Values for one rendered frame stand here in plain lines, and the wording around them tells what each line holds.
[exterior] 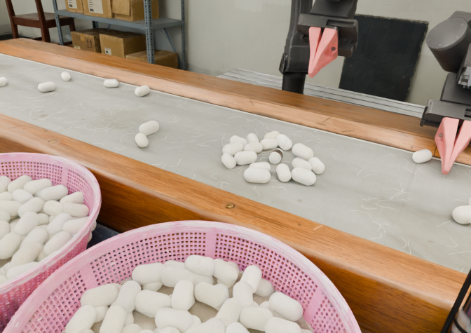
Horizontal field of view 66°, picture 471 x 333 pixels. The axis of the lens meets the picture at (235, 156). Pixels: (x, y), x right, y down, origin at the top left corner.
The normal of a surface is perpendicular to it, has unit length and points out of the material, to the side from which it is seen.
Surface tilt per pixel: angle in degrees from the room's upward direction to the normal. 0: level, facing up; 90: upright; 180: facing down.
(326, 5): 41
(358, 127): 45
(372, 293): 90
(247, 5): 90
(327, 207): 0
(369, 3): 92
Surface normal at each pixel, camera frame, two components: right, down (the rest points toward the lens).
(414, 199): 0.04, -0.88
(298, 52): 0.11, 0.28
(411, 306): -0.47, 0.40
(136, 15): 0.79, 0.32
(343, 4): -0.27, -0.40
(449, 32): -0.70, -0.49
